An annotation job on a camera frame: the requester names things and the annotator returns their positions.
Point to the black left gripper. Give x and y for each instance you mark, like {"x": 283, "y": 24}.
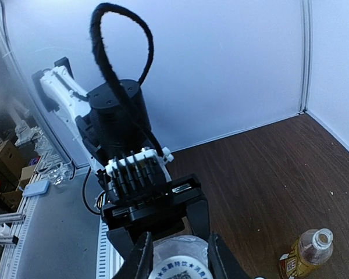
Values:
{"x": 140, "y": 195}

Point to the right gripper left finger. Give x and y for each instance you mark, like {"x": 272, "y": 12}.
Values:
{"x": 139, "y": 263}

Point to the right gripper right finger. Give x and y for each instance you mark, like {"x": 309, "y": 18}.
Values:
{"x": 221, "y": 261}

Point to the clear water bottle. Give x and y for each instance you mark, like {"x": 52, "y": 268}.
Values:
{"x": 184, "y": 245}

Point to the white water bottle cap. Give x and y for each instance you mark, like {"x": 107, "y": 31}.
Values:
{"x": 180, "y": 267}

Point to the amber tea bottle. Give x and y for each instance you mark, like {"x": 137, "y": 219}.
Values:
{"x": 312, "y": 249}

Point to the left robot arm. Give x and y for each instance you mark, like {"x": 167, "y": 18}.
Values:
{"x": 95, "y": 118}

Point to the light blue box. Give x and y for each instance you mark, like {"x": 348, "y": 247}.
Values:
{"x": 36, "y": 188}

